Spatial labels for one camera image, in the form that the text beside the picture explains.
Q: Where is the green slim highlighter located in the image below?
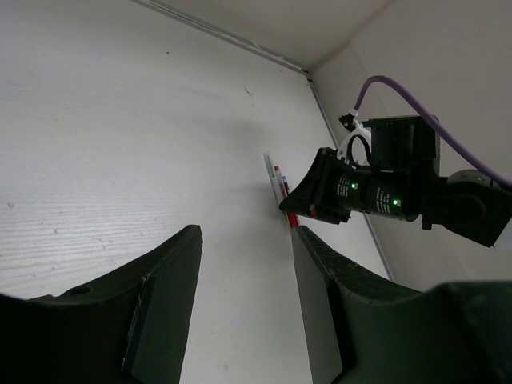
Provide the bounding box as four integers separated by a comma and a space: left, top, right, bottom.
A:
263, 151, 290, 231

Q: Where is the purple gel pen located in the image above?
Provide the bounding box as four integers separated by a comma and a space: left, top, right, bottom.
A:
282, 175, 290, 196

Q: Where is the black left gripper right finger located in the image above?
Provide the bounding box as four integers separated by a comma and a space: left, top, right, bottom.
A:
292, 226, 511, 383

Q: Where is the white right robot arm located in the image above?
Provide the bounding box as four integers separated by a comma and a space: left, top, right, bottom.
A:
280, 116, 511, 383

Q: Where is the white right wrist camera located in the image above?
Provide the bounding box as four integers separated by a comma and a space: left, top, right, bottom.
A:
336, 109, 371, 168

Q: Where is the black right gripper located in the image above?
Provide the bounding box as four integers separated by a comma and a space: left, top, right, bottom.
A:
279, 147, 360, 223

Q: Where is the red gel pen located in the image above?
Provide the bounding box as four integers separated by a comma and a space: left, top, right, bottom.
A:
274, 166, 299, 229

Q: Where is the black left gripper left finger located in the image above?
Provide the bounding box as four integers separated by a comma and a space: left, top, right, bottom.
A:
1, 225, 202, 383

